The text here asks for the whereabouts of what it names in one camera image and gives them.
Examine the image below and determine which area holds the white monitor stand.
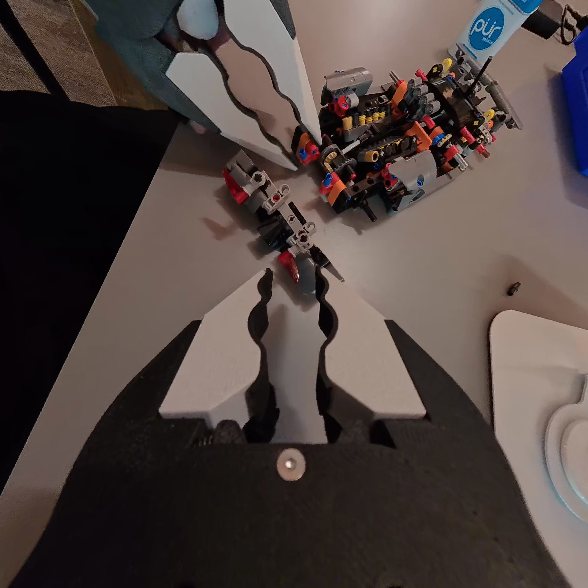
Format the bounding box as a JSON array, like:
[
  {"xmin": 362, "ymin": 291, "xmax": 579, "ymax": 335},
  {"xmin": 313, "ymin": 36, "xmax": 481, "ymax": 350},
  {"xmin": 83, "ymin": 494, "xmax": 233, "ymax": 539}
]
[{"xmin": 489, "ymin": 310, "xmax": 588, "ymax": 525}]

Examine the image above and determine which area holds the person's dark clothing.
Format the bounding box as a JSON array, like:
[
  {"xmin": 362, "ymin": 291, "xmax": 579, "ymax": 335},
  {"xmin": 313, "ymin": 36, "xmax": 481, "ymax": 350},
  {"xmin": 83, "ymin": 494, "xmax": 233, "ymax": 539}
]
[{"xmin": 0, "ymin": 89, "xmax": 181, "ymax": 488}]

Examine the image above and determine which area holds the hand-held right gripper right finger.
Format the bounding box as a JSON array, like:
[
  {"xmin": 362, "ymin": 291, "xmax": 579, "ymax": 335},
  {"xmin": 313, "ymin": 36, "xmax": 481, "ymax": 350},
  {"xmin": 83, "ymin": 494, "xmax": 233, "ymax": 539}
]
[{"xmin": 315, "ymin": 266, "xmax": 426, "ymax": 444}]

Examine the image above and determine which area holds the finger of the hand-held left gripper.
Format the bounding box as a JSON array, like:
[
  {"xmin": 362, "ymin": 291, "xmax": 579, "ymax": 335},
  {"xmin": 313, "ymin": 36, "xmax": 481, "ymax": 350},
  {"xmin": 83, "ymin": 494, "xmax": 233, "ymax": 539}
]
[
  {"xmin": 220, "ymin": 0, "xmax": 323, "ymax": 147},
  {"xmin": 164, "ymin": 51, "xmax": 299, "ymax": 172}
]

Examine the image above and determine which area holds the small grey lego subassembly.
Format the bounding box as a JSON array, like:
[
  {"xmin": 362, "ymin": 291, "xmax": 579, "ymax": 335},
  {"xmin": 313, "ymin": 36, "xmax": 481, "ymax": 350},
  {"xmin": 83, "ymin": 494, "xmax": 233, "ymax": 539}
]
[{"xmin": 222, "ymin": 149, "xmax": 346, "ymax": 297}]

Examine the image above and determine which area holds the white blue-label mint pouch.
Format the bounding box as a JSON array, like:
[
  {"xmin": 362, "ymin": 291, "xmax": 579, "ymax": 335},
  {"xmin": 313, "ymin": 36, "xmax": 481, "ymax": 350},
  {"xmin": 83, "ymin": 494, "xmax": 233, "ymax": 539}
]
[{"xmin": 448, "ymin": 0, "xmax": 545, "ymax": 63}]

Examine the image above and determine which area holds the black power adapter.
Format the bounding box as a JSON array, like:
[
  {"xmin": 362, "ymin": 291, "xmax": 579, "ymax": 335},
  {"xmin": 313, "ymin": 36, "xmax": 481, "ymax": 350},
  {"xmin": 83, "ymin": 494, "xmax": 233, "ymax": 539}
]
[{"xmin": 521, "ymin": 0, "xmax": 580, "ymax": 45}]

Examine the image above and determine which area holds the blue plastic bin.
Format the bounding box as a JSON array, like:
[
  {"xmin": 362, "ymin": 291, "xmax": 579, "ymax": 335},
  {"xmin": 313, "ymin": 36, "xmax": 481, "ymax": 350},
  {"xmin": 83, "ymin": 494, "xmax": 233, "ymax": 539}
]
[{"xmin": 561, "ymin": 28, "xmax": 588, "ymax": 178}]

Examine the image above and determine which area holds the multicoloured lego car chassis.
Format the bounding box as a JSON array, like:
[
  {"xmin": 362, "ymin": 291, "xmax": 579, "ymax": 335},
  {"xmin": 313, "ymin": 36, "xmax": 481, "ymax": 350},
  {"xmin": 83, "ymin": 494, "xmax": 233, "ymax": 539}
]
[{"xmin": 293, "ymin": 57, "xmax": 524, "ymax": 224}]

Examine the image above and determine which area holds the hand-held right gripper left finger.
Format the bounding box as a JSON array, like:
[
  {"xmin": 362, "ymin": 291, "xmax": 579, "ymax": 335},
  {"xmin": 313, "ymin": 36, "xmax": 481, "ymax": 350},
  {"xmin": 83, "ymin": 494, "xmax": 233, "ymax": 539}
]
[{"xmin": 158, "ymin": 268, "xmax": 282, "ymax": 444}]

